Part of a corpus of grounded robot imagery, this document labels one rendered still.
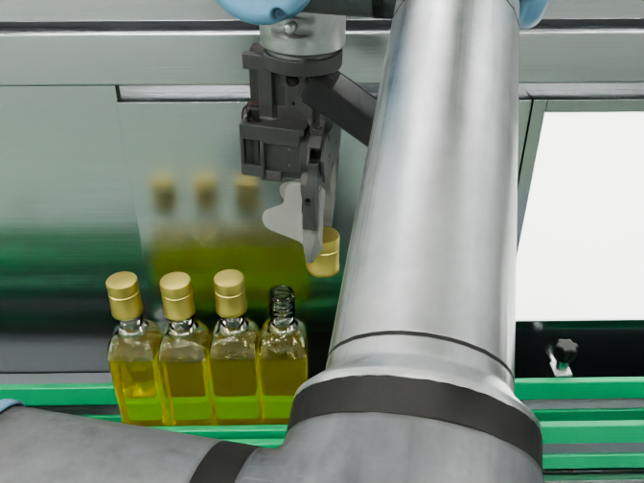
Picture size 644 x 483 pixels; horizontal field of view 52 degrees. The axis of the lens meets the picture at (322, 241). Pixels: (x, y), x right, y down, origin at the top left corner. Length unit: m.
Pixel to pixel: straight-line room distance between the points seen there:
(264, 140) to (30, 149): 0.36
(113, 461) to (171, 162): 0.61
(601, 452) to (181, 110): 0.67
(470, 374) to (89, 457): 0.13
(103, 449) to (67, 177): 0.68
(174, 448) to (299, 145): 0.41
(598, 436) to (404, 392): 0.71
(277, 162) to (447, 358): 0.41
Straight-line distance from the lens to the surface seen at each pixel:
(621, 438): 0.94
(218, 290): 0.74
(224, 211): 0.83
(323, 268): 0.69
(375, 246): 0.27
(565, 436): 0.91
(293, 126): 0.61
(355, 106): 0.60
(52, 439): 0.24
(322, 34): 0.58
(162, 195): 0.84
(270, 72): 0.61
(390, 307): 0.25
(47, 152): 0.88
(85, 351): 1.06
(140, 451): 0.23
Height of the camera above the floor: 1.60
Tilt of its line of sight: 33 degrees down
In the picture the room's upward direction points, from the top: straight up
